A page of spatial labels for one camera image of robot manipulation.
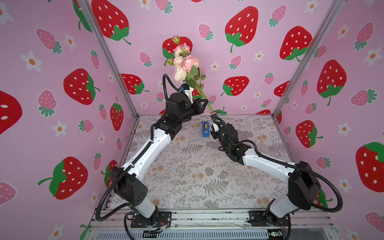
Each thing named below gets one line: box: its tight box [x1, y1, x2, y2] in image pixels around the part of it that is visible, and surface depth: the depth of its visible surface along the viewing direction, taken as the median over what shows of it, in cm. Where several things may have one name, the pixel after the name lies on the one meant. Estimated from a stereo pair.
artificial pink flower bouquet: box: [167, 36, 214, 114], surface depth 63 cm
